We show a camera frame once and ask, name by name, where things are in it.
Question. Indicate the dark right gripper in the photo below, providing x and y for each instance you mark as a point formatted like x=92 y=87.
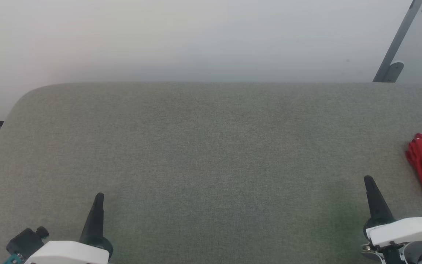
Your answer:
x=394 y=255

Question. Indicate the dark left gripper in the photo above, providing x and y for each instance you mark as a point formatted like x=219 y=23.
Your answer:
x=105 y=246

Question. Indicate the black left wrist connector block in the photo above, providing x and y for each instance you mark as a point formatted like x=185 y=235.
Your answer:
x=26 y=240

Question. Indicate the white right wrist camera cover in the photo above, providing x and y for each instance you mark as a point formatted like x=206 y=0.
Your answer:
x=405 y=230

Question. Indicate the grey post bracket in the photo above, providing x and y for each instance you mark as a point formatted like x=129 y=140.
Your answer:
x=393 y=71

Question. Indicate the grey metal post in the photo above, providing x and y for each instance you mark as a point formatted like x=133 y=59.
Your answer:
x=398 y=36

